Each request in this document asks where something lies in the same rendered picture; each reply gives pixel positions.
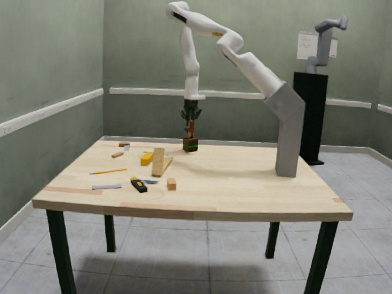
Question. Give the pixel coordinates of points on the yellow rectangular block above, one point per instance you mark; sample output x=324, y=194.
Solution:
x=146, y=160

